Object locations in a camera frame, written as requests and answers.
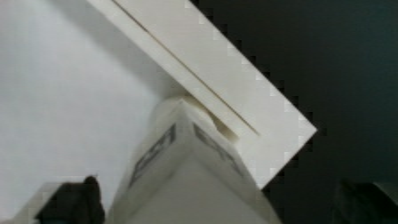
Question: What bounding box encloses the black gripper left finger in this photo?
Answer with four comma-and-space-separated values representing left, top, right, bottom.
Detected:
11, 174, 107, 224

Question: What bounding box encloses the white square table top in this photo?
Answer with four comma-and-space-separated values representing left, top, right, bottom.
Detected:
0, 0, 264, 224

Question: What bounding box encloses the white table leg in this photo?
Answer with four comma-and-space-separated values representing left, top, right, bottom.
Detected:
105, 97, 283, 224

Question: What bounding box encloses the white L-shaped obstacle wall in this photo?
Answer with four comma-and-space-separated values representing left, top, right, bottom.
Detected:
116, 0, 317, 185

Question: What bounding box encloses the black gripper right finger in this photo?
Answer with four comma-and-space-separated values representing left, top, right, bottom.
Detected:
331, 180, 398, 224

